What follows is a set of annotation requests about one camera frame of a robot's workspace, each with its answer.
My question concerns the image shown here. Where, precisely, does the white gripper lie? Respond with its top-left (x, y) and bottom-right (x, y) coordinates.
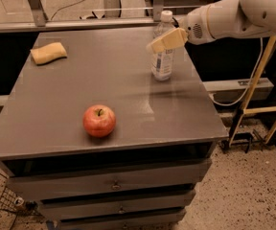
top-left (146, 6), bottom-right (215, 54)

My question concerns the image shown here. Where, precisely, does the clear plastic water bottle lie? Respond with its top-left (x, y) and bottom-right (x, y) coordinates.
top-left (151, 11), bottom-right (174, 81)

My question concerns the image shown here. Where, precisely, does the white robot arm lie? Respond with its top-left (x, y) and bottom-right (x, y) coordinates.
top-left (147, 0), bottom-right (276, 54)

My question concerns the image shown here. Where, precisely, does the red apple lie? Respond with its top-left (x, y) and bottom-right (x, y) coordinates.
top-left (82, 104), bottom-right (116, 138)

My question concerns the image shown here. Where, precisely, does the yellow sponge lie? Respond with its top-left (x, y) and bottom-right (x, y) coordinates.
top-left (31, 42), bottom-right (67, 65)

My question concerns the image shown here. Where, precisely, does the grey drawer cabinet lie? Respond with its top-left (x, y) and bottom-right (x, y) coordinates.
top-left (0, 27), bottom-right (226, 230)

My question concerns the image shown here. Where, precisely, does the white cable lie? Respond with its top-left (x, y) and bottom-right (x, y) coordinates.
top-left (209, 36), bottom-right (265, 107)

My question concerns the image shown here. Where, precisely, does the metal railing frame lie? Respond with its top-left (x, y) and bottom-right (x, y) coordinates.
top-left (0, 0), bottom-right (209, 35)

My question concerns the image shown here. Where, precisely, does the black wire basket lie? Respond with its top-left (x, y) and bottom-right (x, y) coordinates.
top-left (0, 187), bottom-right (39, 216)

